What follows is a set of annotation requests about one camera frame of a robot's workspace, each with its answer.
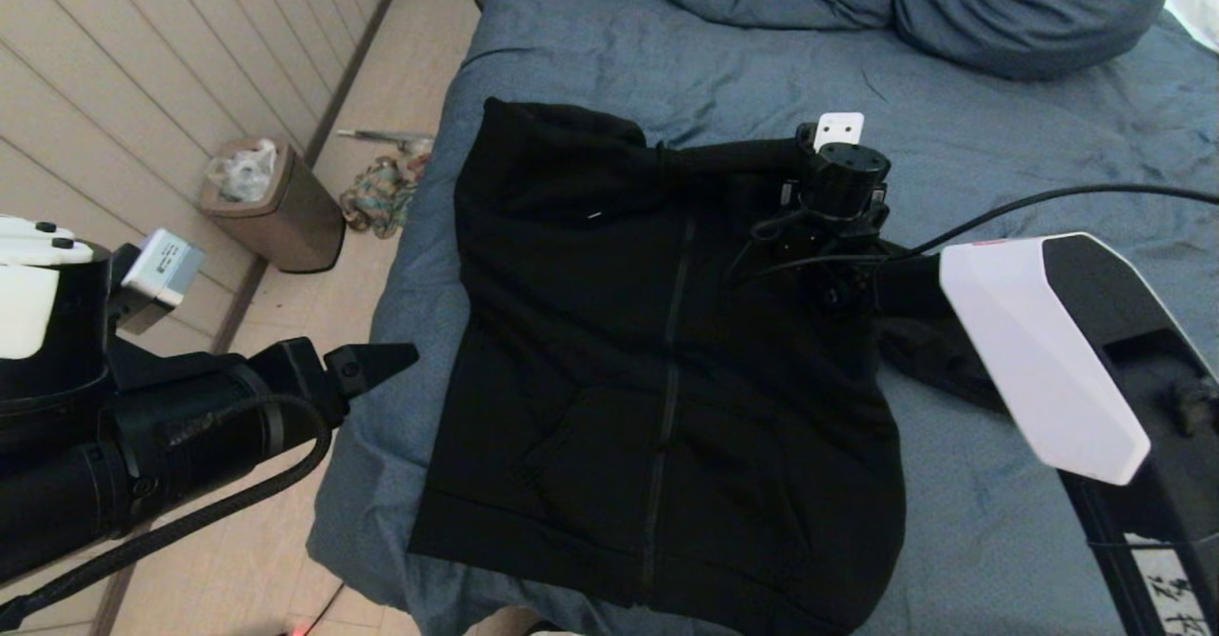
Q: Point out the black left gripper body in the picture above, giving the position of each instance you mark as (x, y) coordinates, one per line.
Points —
(300, 379)

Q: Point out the black garment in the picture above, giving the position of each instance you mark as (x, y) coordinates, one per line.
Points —
(619, 331)

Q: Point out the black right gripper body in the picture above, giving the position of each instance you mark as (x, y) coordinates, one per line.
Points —
(838, 269)

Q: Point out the blue pillow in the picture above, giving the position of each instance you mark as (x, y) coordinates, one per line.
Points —
(1029, 8)

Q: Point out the clear plastic bin bag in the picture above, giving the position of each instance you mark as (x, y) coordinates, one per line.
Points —
(243, 174)

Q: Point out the blue bed sheet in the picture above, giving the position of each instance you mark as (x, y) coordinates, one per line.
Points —
(952, 93)

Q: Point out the brown trash bin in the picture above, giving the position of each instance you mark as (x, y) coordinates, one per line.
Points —
(286, 227)

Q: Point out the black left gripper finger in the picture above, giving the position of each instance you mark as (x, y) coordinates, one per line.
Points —
(367, 384)
(381, 358)

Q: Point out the colourful rag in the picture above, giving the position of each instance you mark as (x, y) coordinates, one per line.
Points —
(376, 198)

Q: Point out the thin stick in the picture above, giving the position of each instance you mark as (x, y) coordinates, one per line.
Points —
(381, 134)

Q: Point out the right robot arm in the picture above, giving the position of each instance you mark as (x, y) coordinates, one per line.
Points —
(1048, 350)

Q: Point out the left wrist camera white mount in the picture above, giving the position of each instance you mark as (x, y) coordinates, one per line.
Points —
(57, 312)

